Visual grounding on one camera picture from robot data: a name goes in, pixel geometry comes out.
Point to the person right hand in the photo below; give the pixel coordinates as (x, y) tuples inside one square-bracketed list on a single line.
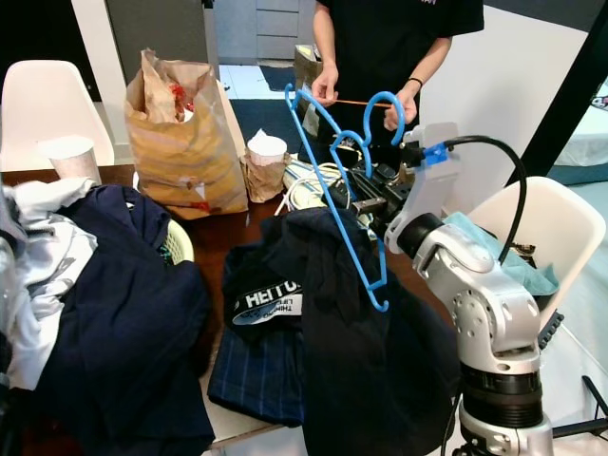
[(326, 85)]

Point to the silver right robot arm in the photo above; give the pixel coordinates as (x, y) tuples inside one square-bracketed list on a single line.
[(484, 304)]

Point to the teal towel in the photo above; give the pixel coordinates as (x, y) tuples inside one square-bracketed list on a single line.
[(522, 266)]

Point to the person left forearm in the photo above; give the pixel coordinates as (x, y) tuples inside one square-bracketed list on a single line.
[(429, 62)]

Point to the small brown paper bag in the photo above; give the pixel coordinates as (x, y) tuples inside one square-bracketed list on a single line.
[(264, 171)]

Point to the navy garment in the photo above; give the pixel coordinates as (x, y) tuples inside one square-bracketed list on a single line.
[(133, 332)]

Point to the white printed bedding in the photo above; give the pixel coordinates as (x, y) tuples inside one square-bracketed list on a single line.
[(584, 133)]

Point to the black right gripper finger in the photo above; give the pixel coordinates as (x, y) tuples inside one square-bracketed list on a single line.
[(342, 199), (353, 161)]

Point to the dark blue floor rug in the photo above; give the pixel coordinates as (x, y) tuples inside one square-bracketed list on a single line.
[(261, 119)]

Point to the person right forearm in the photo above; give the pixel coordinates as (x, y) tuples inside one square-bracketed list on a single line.
[(325, 47)]

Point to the person in black shirt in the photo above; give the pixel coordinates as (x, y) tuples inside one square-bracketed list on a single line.
[(399, 47)]

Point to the black polo shirt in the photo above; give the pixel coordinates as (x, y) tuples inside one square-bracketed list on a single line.
[(361, 380)]

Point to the person left hand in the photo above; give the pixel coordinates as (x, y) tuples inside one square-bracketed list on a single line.
[(402, 103)]

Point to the white plastic chair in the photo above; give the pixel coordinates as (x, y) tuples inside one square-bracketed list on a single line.
[(57, 100), (532, 218)]

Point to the pale yellow perforated object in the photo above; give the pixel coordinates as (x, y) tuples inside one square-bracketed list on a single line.
[(182, 242)]

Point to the thin orange stick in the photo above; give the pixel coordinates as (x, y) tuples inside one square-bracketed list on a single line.
[(363, 102)]

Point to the white paper cup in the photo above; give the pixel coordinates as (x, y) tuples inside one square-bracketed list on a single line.
[(68, 161)]

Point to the white drawer cabinet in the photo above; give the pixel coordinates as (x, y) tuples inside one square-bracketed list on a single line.
[(261, 28)]

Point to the black beam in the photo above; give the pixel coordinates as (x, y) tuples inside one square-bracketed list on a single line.
[(570, 85)]

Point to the blue plastic hanger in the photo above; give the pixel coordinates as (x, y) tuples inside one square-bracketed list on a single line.
[(385, 95)]

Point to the navy plaid shorts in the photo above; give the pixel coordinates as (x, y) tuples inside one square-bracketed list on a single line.
[(252, 380)]

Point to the large brown paper bag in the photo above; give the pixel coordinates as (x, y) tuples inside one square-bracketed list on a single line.
[(180, 161)]

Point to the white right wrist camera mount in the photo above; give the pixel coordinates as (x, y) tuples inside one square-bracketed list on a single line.
[(432, 190)]

